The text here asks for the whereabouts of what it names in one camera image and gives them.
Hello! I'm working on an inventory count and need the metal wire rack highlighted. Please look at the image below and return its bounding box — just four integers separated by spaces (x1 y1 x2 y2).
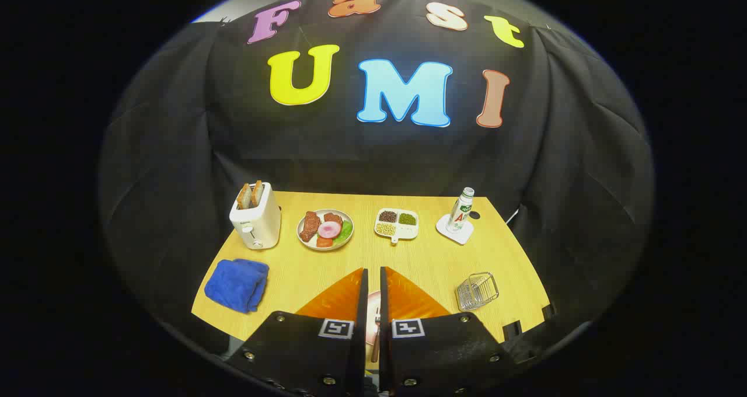
455 272 500 312

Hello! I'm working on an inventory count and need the brown steak piece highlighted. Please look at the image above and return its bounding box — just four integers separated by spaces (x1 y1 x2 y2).
300 211 321 243

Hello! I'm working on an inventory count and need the grey plate of food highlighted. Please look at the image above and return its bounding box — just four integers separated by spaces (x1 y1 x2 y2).
296 209 355 252

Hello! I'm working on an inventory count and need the pink plate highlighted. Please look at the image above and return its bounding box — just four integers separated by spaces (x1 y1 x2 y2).
366 291 381 364

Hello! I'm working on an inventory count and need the white square coaster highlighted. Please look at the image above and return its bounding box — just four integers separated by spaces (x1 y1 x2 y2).
436 213 474 246

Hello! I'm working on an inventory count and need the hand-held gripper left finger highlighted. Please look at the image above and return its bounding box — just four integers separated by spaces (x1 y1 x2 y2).
225 267 369 397

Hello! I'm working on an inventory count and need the white divided tray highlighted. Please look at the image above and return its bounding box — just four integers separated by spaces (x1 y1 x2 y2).
374 208 420 244

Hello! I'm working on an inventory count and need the white drink bottle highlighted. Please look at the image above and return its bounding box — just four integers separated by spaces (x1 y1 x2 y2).
446 187 475 234

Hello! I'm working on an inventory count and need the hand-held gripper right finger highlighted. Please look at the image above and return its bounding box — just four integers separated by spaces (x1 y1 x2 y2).
379 266 518 397

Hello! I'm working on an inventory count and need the blue towel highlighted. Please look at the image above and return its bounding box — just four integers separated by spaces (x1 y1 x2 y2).
204 259 270 314

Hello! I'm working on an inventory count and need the white toaster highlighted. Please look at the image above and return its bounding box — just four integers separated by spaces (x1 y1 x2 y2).
229 182 282 250

